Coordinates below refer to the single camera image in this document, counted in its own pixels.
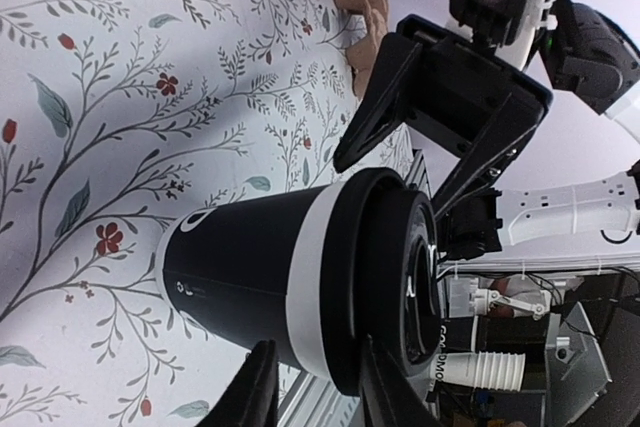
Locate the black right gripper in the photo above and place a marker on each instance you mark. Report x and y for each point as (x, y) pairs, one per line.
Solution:
(472, 104)

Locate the background stack of cups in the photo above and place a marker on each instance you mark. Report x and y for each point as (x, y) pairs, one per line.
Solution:
(482, 370)

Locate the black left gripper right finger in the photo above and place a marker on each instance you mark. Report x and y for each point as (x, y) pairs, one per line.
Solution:
(387, 398)

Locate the black paper coffee cup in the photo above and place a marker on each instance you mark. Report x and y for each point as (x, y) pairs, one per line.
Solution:
(252, 271)

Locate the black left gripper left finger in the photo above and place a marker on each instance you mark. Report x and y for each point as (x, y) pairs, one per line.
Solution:
(252, 398)

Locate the floral tablecloth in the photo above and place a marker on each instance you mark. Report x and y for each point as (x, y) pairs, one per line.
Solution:
(117, 118)

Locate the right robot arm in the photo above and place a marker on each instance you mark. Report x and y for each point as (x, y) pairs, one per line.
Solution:
(535, 164)

